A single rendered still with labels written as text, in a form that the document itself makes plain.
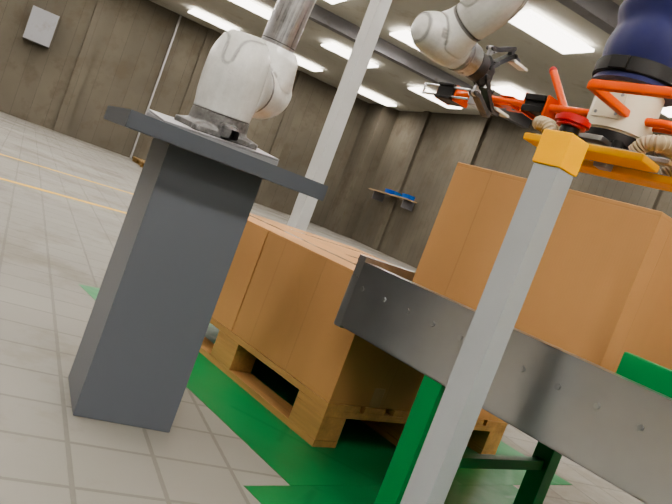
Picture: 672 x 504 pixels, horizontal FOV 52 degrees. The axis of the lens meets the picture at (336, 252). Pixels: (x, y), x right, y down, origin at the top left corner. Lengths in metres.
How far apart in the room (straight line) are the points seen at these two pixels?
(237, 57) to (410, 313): 0.77
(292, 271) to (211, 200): 0.69
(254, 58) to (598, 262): 0.96
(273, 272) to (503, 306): 1.22
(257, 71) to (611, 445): 1.18
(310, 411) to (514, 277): 1.01
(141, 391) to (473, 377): 0.87
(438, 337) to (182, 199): 0.71
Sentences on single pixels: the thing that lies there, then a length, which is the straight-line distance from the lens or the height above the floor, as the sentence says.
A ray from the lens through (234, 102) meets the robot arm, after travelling 1.79.
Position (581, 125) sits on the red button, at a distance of 1.43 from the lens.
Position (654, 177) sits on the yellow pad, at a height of 1.07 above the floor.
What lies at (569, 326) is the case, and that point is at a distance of 1.68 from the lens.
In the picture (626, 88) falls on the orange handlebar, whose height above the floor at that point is 1.18.
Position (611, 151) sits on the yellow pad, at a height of 1.07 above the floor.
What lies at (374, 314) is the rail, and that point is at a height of 0.48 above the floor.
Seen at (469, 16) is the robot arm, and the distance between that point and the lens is 1.71.
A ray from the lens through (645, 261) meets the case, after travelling 1.65.
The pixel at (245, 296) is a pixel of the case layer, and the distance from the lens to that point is 2.54.
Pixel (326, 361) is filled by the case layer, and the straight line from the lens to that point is 2.16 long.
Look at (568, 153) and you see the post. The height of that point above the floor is 0.96.
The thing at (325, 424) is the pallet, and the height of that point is 0.08.
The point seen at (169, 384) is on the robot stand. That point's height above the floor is 0.13.
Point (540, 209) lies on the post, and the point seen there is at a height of 0.84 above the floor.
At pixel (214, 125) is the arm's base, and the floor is 0.79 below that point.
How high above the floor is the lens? 0.71
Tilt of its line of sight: 4 degrees down
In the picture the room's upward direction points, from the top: 21 degrees clockwise
